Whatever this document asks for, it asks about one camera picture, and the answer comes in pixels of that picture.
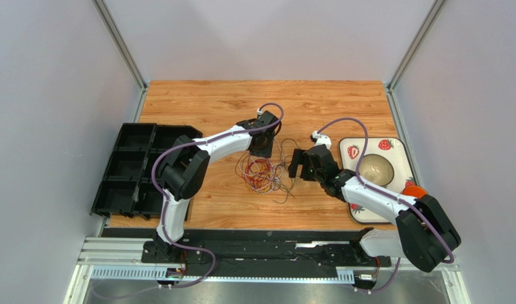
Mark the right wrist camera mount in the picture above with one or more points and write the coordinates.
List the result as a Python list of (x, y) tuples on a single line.
[(321, 139)]

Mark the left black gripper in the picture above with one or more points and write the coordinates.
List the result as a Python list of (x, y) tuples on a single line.
[(267, 152)]

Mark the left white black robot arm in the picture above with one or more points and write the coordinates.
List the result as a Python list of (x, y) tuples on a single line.
[(179, 172)]

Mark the left aluminium frame post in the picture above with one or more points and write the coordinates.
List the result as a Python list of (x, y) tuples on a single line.
[(112, 28)]

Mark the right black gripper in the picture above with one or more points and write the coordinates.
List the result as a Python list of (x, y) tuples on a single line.
[(303, 163)]

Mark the strawberry pattern white tray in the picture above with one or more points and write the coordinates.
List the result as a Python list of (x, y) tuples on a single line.
[(390, 149)]

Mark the orange plastic cup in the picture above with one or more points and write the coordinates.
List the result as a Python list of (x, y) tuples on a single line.
[(414, 191)]

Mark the aluminium frame post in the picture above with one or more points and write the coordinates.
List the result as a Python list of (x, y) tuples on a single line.
[(112, 28), (424, 29)]

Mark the right aluminium frame post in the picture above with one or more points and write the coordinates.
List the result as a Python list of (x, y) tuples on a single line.
[(424, 29)]

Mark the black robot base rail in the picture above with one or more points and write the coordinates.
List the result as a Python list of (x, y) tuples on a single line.
[(255, 253)]

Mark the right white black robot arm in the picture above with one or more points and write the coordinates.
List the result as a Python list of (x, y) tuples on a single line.
[(424, 234)]

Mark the beige ceramic bowl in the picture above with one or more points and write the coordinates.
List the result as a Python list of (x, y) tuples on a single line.
[(377, 169)]

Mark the black compartment organizer tray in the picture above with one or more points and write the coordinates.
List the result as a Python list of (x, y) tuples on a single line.
[(126, 188)]

